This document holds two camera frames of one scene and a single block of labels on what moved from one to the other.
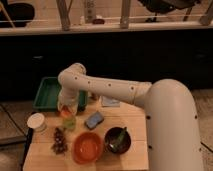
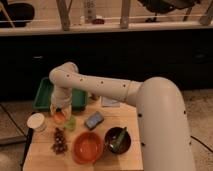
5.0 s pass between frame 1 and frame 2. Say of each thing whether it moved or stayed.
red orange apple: moved
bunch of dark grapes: stayed
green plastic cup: stayed
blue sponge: stayed
